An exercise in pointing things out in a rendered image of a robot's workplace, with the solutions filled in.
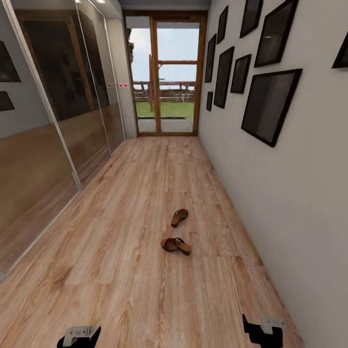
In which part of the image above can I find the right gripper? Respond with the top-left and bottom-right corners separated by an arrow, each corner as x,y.
242,314 -> 283,348

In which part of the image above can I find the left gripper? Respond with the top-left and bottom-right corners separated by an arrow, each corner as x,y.
57,326 -> 101,348

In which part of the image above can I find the sandal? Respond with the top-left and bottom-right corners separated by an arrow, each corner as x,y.
161,238 -> 192,256
171,208 -> 188,228

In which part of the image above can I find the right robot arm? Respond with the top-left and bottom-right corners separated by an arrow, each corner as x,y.
242,314 -> 288,348

